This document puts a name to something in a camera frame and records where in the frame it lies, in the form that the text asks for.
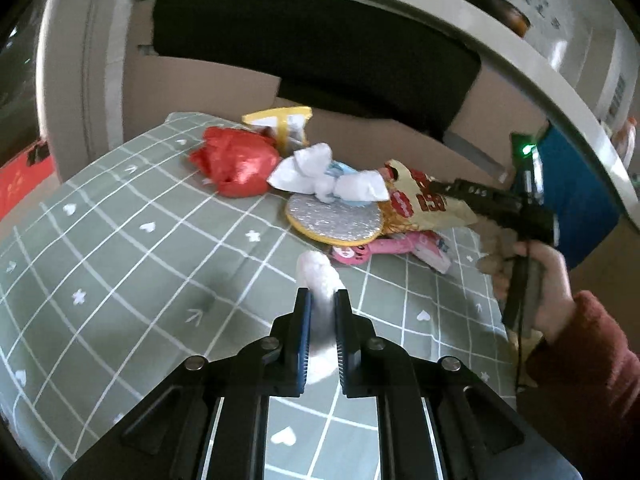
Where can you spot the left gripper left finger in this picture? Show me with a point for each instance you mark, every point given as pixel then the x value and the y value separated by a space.
pixel 239 389

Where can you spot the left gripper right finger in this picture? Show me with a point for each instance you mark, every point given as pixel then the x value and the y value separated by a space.
pixel 374 367

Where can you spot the cream red snack bag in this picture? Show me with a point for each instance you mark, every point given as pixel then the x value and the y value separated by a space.
pixel 413 205

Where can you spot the right hand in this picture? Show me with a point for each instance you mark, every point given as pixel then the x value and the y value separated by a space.
pixel 556 306

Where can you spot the blue cloth panel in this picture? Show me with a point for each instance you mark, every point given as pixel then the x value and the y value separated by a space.
pixel 586 212

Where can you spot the pink tissue packet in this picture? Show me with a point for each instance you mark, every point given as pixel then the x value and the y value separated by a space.
pixel 431 249

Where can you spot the pink toy brush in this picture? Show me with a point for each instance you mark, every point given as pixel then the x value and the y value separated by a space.
pixel 398 244

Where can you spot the pink bottle on counter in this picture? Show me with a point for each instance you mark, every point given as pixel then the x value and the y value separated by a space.
pixel 624 141

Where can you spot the round silver glitter pad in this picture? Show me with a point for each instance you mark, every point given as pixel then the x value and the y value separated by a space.
pixel 335 224

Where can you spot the green checkered tablecloth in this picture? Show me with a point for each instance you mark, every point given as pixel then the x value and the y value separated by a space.
pixel 135 264

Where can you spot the dark red right sleeve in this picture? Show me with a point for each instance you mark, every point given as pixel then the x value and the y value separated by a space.
pixel 586 398

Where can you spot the red foil wrapper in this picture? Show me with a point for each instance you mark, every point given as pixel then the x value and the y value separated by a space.
pixel 238 162

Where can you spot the dark frying pan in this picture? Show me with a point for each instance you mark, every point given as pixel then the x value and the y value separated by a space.
pixel 505 13

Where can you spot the black hanging cloth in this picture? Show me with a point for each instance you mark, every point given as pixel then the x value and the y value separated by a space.
pixel 342 56

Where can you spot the yellow snack wrapper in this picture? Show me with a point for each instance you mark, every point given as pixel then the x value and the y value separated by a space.
pixel 286 126

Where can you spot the red doormat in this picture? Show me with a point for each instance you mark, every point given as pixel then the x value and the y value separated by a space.
pixel 23 173

